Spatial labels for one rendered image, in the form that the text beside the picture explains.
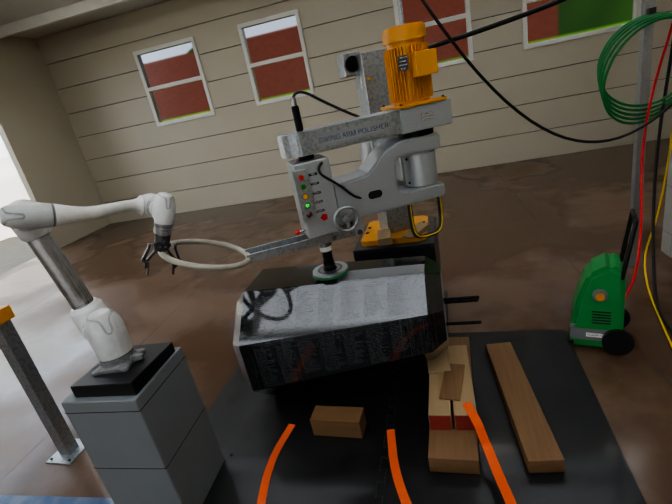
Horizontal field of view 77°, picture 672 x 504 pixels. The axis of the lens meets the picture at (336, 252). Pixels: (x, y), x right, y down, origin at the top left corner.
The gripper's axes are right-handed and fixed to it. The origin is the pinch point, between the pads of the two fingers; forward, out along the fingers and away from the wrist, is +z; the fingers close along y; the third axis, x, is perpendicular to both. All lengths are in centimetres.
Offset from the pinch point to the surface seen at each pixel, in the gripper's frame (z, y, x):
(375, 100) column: -111, 135, 28
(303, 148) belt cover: -74, 62, -21
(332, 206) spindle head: -46, 82, -26
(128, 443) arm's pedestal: 67, -17, -45
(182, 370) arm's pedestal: 44, 9, -26
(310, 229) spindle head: -32, 72, -23
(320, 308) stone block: 14, 83, -30
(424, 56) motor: -129, 112, -41
